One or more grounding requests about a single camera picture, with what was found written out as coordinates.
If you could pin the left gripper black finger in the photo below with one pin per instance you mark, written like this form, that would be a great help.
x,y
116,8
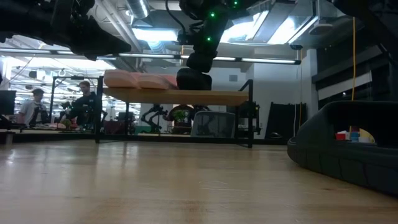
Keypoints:
x,y
99,45

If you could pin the black slide sandal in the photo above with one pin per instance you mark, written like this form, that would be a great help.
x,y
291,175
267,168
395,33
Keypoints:
x,y
194,81
326,161

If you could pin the black background robot arm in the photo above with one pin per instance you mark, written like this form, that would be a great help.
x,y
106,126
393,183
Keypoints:
x,y
154,116

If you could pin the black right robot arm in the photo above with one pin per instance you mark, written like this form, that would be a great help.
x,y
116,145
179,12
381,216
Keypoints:
x,y
214,28

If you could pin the wooden shelf with black legs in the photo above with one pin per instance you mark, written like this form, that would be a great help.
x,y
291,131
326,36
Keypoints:
x,y
202,98

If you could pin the person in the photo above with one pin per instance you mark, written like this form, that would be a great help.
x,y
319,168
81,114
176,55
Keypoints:
x,y
190,112
82,105
29,110

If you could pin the grey office chair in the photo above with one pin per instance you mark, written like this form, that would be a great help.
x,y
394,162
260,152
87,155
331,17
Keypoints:
x,y
213,124

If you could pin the long ceiling light bar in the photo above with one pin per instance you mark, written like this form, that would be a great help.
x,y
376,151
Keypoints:
x,y
267,60

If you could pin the dark background monitor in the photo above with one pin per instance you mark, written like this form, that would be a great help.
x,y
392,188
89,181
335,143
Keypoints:
x,y
7,102

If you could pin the black leaning panel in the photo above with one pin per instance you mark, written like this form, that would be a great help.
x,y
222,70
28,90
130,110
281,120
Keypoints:
x,y
283,121

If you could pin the small red block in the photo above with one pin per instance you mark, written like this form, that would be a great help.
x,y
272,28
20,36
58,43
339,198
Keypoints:
x,y
340,136

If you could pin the yellow rounded object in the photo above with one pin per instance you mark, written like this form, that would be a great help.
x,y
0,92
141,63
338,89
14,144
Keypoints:
x,y
367,137

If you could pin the grey wall vent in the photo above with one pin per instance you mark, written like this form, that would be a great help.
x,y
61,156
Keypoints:
x,y
233,78

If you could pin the black background frame stand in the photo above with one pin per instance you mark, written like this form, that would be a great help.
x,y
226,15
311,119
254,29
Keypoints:
x,y
76,77

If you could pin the black metal rig frame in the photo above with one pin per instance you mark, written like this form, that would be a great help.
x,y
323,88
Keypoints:
x,y
46,137

